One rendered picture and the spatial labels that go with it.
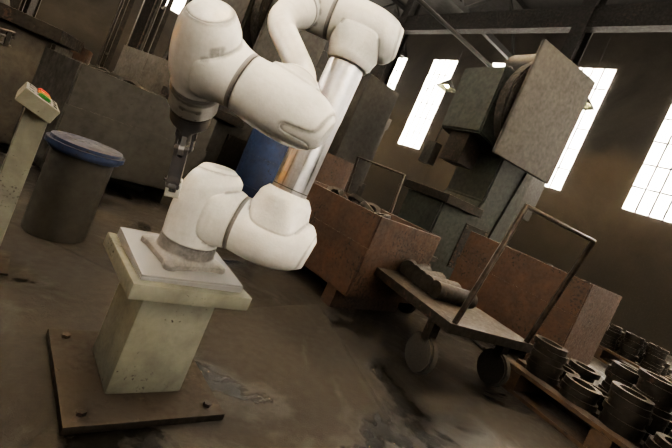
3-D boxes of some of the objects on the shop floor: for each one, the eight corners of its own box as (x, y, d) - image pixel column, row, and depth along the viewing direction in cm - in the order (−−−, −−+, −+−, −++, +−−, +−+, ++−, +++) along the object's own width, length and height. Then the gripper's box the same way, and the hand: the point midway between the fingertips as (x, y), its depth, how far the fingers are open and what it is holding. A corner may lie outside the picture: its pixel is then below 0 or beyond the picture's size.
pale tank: (83, 103, 800) (172, -126, 774) (79, 97, 872) (161, -113, 845) (133, 121, 857) (218, -91, 831) (125, 115, 929) (203, -81, 902)
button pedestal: (-57, 271, 130) (14, 83, 126) (-46, 241, 149) (17, 77, 145) (7, 279, 140) (74, 105, 136) (10, 250, 159) (69, 97, 155)
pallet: (797, 551, 195) (842, 467, 193) (757, 587, 151) (815, 479, 148) (557, 385, 295) (584, 328, 293) (490, 377, 250) (521, 310, 248)
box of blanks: (35, 179, 251) (82, 57, 246) (-1, 140, 300) (38, 38, 295) (183, 208, 333) (221, 117, 329) (136, 174, 382) (168, 95, 378)
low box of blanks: (406, 319, 296) (445, 233, 292) (338, 315, 244) (384, 210, 240) (323, 261, 361) (354, 191, 357) (255, 248, 309) (291, 165, 305)
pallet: (674, 391, 470) (692, 356, 468) (655, 392, 420) (675, 352, 417) (568, 332, 564) (582, 302, 561) (542, 327, 513) (558, 294, 511)
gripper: (187, 56, 85) (175, 126, 101) (152, 150, 70) (145, 214, 87) (225, 69, 87) (207, 135, 103) (198, 162, 73) (183, 222, 89)
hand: (179, 168), depth 94 cm, fingers open, 13 cm apart
